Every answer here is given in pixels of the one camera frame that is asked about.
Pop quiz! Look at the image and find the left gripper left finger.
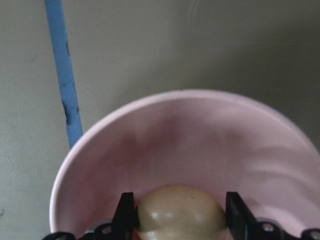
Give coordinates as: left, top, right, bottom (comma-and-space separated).
111, 192, 138, 240

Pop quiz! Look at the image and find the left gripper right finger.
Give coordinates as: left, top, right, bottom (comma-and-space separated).
225, 191, 258, 240

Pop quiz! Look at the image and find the brown egg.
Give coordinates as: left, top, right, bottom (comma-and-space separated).
136, 185, 227, 240

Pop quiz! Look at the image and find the pink bowl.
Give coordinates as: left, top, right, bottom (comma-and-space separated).
49, 90, 320, 237

